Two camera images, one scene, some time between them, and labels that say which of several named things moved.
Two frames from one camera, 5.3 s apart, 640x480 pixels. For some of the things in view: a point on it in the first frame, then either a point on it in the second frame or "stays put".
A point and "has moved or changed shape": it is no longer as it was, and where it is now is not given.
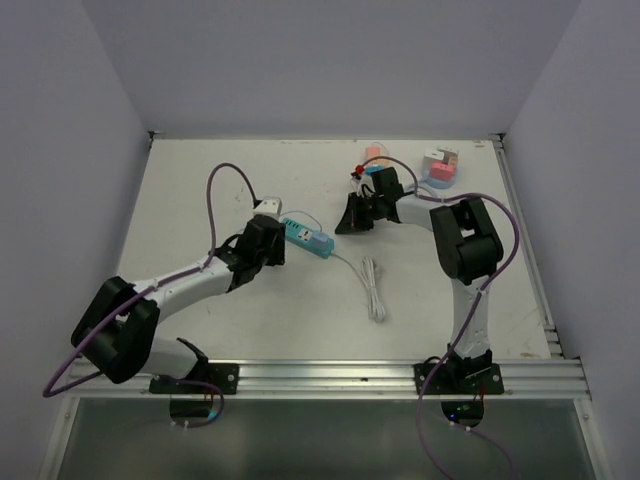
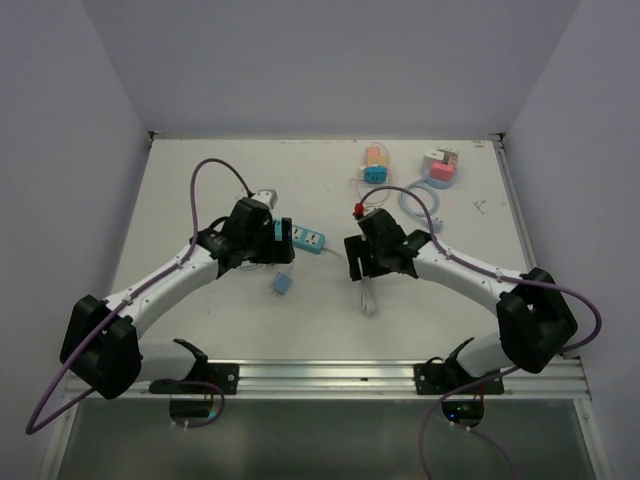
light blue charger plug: x=321 y=236 -> x=282 y=282
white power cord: x=367 y=275 has moved or changed shape
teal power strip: x=302 y=237 has moved or changed shape
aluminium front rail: x=347 y=377 stays put
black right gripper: x=352 y=221 -> x=356 y=247
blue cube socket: x=372 y=169 stays put
